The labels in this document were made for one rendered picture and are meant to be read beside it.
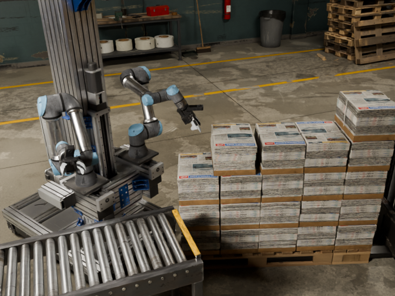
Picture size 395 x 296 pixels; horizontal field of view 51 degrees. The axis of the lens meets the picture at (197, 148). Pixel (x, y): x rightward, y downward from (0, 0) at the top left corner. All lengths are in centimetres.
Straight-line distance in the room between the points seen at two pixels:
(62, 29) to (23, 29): 624
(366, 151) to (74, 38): 203
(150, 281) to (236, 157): 105
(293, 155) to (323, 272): 102
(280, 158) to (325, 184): 40
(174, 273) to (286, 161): 114
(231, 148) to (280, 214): 65
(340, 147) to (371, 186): 41
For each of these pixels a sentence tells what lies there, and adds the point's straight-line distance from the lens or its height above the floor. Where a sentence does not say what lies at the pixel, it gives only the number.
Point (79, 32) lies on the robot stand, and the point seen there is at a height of 177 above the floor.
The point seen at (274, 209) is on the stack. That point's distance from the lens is 302.
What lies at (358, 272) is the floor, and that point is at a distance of 348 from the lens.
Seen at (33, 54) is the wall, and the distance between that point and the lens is 909.
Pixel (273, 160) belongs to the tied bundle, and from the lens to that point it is 280.
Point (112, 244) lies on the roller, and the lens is 236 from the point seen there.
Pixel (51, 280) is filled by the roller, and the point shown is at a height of 80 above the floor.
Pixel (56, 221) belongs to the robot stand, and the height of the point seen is 21.
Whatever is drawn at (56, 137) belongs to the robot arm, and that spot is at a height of 120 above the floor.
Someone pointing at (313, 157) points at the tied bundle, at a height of 95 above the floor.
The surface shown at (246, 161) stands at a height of 94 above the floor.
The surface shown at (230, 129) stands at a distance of 295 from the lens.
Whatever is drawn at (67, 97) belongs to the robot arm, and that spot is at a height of 144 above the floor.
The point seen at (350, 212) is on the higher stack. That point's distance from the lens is 320.
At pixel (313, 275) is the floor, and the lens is 336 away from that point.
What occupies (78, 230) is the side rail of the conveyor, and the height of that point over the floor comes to 80.
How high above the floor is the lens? 229
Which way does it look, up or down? 27 degrees down
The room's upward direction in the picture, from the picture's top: 1 degrees counter-clockwise
